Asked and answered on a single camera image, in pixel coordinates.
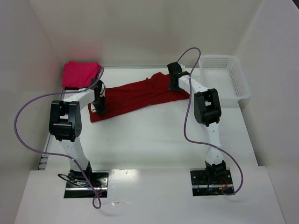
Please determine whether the dark red t-shirt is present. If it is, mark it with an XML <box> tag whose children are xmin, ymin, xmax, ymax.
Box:
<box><xmin>88</xmin><ymin>72</ymin><xmax>189</xmax><ymax>123</ymax></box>

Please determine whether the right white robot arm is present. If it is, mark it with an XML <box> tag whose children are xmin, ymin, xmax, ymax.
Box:
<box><xmin>167</xmin><ymin>62</ymin><xmax>227</xmax><ymax>184</ymax></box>

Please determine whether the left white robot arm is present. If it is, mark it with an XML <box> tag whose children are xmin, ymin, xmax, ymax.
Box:
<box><xmin>49</xmin><ymin>79</ymin><xmax>106</xmax><ymax>180</ymax></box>

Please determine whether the folded pink t-shirt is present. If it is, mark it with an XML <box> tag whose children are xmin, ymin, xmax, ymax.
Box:
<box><xmin>62</xmin><ymin>61</ymin><xmax>102</xmax><ymax>88</ymax></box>

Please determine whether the white plastic basket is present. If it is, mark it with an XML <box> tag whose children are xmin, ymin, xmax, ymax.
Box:
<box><xmin>199</xmin><ymin>55</ymin><xmax>250</xmax><ymax>101</ymax></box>

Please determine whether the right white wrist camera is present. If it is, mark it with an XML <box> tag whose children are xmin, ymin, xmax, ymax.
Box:
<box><xmin>180</xmin><ymin>64</ymin><xmax>186</xmax><ymax>73</ymax></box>

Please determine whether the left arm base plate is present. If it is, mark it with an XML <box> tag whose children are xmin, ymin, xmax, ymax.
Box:
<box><xmin>58</xmin><ymin>171</ymin><xmax>109</xmax><ymax>198</ymax></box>

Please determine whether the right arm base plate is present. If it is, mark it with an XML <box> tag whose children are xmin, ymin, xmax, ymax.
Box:
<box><xmin>190</xmin><ymin>169</ymin><xmax>235</xmax><ymax>196</ymax></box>

